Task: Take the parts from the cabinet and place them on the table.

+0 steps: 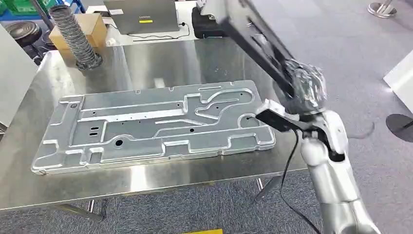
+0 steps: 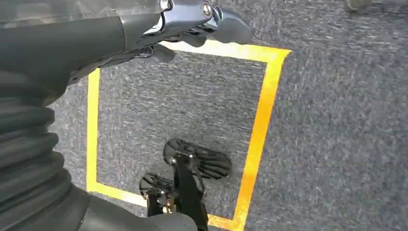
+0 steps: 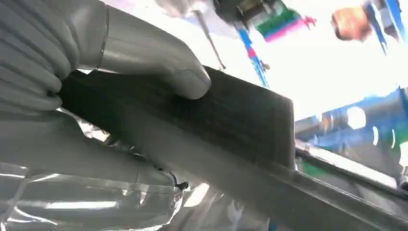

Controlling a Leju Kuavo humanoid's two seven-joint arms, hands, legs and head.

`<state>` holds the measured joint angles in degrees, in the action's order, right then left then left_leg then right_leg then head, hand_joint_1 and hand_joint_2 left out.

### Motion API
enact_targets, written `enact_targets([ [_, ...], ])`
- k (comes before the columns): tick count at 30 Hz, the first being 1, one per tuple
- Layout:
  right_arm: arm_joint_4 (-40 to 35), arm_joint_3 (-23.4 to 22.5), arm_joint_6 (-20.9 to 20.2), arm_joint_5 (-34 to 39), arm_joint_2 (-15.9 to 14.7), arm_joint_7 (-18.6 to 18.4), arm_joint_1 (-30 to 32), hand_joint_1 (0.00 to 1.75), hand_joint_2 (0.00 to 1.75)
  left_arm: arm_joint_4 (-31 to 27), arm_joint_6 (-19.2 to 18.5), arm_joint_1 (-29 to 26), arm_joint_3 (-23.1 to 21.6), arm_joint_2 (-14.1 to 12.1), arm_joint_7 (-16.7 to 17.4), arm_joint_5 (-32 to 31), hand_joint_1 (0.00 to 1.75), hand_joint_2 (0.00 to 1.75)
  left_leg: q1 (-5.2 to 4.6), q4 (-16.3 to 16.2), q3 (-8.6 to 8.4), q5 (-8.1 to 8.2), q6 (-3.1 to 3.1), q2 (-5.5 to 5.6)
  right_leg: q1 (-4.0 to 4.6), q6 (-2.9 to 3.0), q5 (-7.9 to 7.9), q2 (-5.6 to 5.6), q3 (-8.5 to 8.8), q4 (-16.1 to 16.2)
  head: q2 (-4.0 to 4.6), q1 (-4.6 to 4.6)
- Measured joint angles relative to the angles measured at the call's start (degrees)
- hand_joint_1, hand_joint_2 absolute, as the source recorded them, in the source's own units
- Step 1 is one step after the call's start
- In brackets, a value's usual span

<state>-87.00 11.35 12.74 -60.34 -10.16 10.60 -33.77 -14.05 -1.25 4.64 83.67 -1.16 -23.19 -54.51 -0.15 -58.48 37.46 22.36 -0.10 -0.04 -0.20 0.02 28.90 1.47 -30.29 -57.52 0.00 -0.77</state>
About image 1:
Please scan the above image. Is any brown cardboard box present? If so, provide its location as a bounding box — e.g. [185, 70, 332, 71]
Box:
[48, 13, 108, 67]

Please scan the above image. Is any steel workbench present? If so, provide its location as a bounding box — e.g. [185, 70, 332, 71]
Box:
[0, 36, 308, 224]

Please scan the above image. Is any white partition board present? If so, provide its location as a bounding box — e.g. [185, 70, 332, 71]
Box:
[383, 49, 413, 114]
[0, 25, 39, 128]

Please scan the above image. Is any black carry case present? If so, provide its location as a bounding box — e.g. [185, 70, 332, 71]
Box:
[191, 6, 227, 39]

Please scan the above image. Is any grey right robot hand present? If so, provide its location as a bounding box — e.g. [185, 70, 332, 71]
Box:
[283, 58, 327, 115]

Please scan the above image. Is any ribbed grey flexible hose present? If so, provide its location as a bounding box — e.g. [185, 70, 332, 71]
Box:
[48, 4, 104, 71]

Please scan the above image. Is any black laptop cable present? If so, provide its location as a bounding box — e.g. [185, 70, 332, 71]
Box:
[127, 21, 191, 42]

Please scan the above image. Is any chrome stanchion base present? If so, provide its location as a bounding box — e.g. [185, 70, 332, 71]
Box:
[367, 0, 398, 19]

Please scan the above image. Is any green plastic crate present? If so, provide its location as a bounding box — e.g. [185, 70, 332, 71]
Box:
[2, 0, 59, 16]

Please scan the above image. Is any grey laptop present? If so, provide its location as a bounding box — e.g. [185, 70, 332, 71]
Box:
[103, 0, 181, 36]

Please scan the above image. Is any black camera cable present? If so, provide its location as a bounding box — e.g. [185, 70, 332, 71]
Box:
[278, 128, 321, 234]

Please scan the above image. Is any large stamped silver metal panel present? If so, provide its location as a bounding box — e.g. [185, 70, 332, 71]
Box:
[30, 80, 277, 176]

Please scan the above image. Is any black round floor base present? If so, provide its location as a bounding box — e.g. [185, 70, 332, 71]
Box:
[385, 113, 413, 144]

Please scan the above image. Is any black round stool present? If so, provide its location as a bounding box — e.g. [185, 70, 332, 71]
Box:
[4, 20, 43, 59]

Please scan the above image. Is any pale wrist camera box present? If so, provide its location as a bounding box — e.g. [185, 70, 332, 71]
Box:
[256, 98, 305, 134]

